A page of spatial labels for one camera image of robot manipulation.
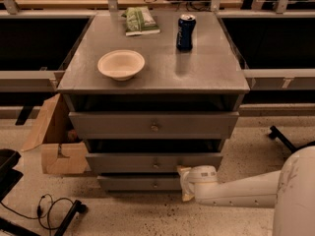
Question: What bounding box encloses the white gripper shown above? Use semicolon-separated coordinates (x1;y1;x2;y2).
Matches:
177;165;218;202

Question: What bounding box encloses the grey drawer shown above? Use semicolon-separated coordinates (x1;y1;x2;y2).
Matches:
69;111;238;140
97;175;181;191
87;140;222;174

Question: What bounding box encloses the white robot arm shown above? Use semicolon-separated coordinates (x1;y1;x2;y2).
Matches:
177;146;315;236

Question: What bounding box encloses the grey bottom drawer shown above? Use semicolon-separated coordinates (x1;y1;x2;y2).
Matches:
97;175;181;191

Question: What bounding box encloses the grey top drawer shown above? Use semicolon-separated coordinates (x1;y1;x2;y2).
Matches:
69;111;238;140

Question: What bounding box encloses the grey drawer cabinet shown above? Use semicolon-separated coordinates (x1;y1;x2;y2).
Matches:
58;10;249;178

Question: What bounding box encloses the black stand leg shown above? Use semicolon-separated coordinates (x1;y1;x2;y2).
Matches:
54;200;88;236

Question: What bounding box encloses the brown cardboard box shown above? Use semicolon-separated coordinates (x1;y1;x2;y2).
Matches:
22;93;91;175

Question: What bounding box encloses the white paper bowl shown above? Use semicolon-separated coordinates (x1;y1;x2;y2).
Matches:
97;50;145;81

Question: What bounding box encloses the blue soda can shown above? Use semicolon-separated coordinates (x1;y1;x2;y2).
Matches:
176;14;196;51

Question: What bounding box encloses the green snack bag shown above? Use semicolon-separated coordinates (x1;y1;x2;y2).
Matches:
122;7;160;36

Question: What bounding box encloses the black cable on floor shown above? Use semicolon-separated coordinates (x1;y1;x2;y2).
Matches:
0;194;76;231

